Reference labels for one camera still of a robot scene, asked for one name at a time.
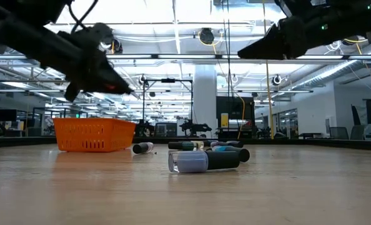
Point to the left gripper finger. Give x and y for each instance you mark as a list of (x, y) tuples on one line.
[(101, 90), (107, 76)]

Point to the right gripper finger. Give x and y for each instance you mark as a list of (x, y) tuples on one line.
[(266, 47)]

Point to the white nail polish bottle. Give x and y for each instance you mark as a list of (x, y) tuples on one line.
[(141, 148)]

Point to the dark green glitter nail polish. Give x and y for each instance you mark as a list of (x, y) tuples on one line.
[(180, 146)]

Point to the bright blue nail polish bottle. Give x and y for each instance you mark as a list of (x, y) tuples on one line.
[(243, 154)]

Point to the lavender nail polish bottle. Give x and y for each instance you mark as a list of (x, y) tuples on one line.
[(188, 162)]

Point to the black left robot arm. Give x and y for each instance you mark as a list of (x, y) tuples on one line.
[(23, 34)]

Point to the black background robot arm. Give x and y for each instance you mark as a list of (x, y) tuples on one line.
[(145, 128), (195, 127)]

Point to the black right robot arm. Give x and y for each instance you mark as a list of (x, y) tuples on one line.
[(354, 18)]

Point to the plum nail polish bottle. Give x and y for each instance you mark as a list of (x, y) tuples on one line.
[(218, 144)]

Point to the yellow nail polish bottle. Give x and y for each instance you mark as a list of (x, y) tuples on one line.
[(198, 145)]

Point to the orange plastic basket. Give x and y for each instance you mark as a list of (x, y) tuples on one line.
[(92, 134)]

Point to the black equipment cabinet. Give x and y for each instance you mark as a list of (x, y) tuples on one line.
[(235, 106)]

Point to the long ceiling light bar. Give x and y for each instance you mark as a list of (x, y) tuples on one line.
[(185, 57)]

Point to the white building pillar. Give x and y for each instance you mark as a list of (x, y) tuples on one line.
[(205, 100)]

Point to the black computer monitor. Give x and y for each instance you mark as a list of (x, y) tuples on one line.
[(5, 115)]

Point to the grey mesh office chair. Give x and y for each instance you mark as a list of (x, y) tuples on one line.
[(339, 132), (357, 132)]

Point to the black aluminium rig frame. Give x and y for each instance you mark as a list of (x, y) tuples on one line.
[(168, 80)]

